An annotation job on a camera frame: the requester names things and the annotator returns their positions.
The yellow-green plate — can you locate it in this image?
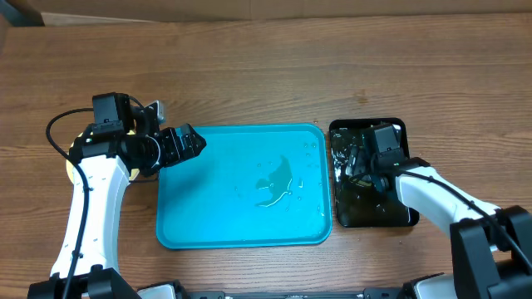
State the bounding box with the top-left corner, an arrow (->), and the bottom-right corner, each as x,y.
66,130 -> 140,184

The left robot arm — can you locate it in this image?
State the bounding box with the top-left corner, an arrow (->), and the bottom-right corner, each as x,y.
27,124 -> 206,298

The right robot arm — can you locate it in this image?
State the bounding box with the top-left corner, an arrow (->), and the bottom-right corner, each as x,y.
347,145 -> 531,299

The black water tray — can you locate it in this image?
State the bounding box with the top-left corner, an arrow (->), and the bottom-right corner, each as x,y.
329,118 -> 420,228

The blue plastic tray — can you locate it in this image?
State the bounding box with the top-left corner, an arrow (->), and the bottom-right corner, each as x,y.
155,124 -> 333,249

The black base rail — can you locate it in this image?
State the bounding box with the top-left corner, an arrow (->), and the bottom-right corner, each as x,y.
136,280 -> 416,299

